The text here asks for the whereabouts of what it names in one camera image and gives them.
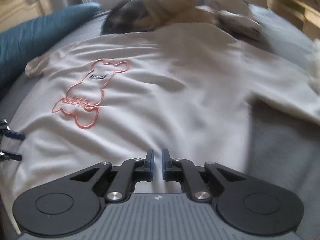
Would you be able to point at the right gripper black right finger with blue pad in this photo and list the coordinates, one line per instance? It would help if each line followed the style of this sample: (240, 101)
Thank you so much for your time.
(246, 203)

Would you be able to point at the teal quilted duvet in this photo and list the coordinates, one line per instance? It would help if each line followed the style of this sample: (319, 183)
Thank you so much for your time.
(30, 39)

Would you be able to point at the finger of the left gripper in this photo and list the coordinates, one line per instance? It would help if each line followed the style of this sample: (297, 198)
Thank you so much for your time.
(5, 155)
(6, 131)

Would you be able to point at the carved cream headboard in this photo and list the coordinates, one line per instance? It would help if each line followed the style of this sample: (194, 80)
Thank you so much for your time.
(15, 12)

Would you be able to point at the white bear print shirt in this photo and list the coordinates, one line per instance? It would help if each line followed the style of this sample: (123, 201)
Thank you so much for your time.
(162, 92)

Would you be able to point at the wooden bedside shelf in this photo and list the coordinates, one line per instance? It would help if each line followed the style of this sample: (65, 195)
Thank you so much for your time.
(303, 16)

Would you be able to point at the white crumpled garment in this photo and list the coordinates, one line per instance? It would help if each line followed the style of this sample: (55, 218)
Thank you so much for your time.
(314, 67)

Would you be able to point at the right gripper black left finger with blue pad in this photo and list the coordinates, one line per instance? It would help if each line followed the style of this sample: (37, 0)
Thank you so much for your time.
(72, 203)

